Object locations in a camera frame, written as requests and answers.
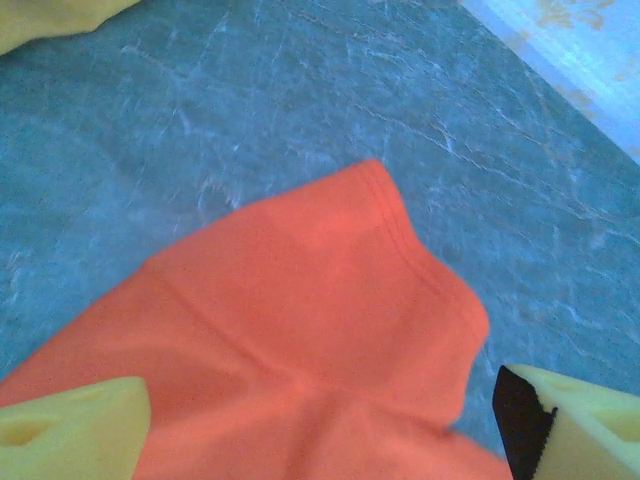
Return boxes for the orange t-shirt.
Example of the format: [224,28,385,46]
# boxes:
[0,158,516,480]

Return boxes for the yellow folded t-shirt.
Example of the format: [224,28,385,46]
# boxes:
[0,0,139,57]

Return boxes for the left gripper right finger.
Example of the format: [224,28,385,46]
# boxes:
[491,363,640,480]

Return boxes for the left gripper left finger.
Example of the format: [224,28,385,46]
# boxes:
[0,376,153,480]

